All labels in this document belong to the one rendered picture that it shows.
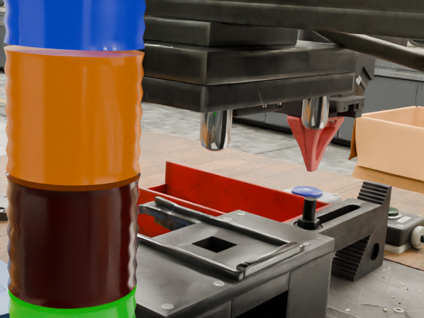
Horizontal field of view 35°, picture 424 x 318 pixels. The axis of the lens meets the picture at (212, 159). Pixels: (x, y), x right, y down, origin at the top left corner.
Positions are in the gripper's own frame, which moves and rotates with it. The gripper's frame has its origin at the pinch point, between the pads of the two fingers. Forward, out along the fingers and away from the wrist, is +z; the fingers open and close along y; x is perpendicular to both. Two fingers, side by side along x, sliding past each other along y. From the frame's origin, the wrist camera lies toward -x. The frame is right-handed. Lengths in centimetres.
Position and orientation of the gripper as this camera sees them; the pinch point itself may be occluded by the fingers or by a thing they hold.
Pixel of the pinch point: (312, 164)
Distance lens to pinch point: 87.3
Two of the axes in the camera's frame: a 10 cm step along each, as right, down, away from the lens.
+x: -6.4, 1.5, -7.5
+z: -0.4, 9.7, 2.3
